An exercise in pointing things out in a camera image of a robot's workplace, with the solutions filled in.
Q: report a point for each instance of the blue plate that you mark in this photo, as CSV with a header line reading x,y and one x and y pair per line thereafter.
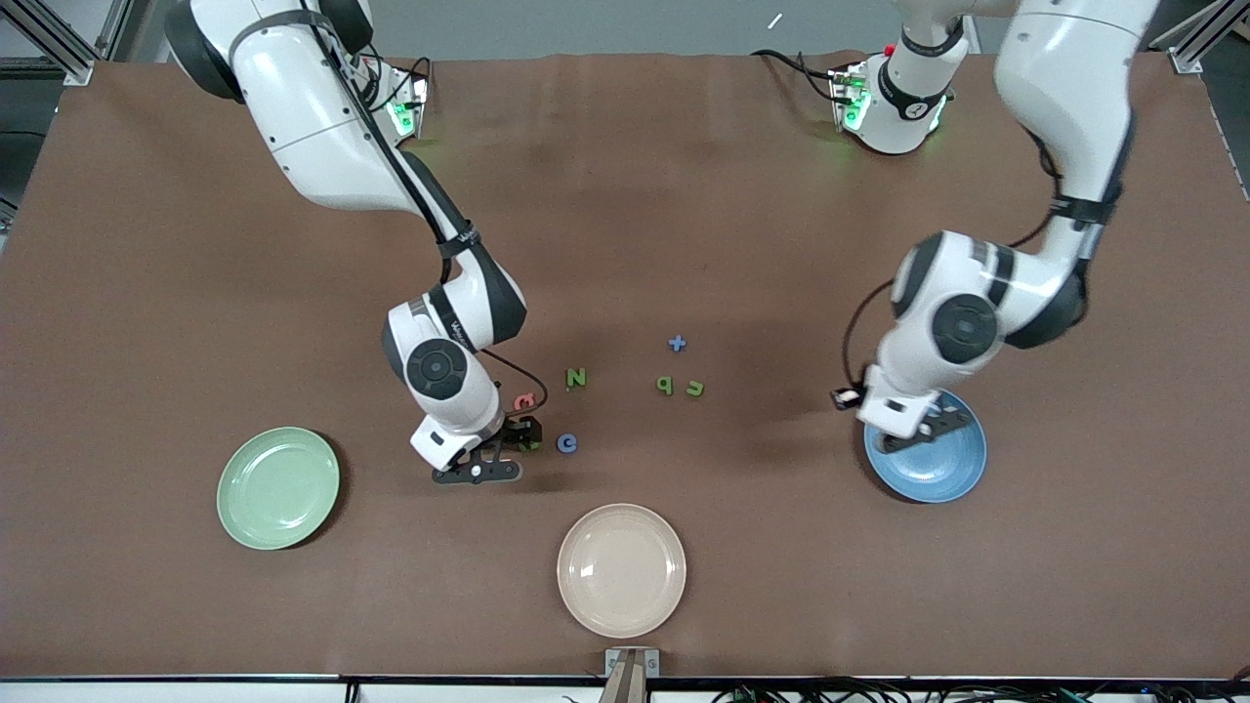
x,y
937,478

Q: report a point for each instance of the green letter N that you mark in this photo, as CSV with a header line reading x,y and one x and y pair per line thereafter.
x,y
576,377

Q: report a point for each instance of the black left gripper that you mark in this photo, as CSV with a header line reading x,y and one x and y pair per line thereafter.
x,y
936,414

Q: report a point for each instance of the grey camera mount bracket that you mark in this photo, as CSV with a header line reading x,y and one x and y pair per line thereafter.
x,y
632,674

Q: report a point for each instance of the brown table mat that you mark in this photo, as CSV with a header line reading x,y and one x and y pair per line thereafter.
x,y
625,195

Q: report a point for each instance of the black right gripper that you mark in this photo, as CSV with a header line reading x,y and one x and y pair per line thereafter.
x,y
520,429

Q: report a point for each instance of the white table edge rail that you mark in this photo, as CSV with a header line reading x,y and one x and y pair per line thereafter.
x,y
195,691

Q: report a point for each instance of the aluminium frame profile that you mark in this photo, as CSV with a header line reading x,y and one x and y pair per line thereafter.
x,y
73,66
1187,54

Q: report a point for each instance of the metal connector box green light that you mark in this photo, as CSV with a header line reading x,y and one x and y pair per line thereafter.
x,y
410,112
845,93

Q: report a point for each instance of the beige plate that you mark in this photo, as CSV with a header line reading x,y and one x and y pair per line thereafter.
x,y
621,571

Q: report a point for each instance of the blue letter C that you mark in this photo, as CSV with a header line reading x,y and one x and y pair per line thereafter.
x,y
561,443

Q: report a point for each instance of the light green plate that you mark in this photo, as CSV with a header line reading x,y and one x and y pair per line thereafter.
x,y
249,517

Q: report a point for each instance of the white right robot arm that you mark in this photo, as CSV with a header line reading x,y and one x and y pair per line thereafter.
x,y
322,127

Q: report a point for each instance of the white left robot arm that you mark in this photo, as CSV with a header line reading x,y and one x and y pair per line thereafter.
x,y
1064,88

